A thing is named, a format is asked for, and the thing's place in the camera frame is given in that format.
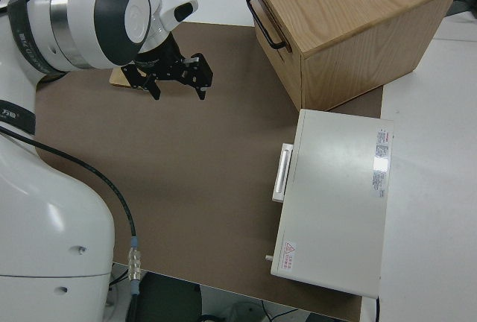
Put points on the black floor equipment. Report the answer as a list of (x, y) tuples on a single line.
[(167, 299)]

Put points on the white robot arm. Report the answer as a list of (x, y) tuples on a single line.
[(56, 206)]

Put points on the brown table mat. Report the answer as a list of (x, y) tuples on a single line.
[(186, 150)]

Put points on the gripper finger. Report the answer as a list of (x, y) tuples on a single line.
[(200, 89), (153, 89)]

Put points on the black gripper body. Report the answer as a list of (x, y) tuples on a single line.
[(167, 65)]

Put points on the white toaster oven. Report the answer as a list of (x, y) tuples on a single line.
[(335, 202)]

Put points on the light wooden box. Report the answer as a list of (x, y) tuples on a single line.
[(346, 9)]

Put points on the wooden mug rack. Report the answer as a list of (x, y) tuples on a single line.
[(117, 78)]

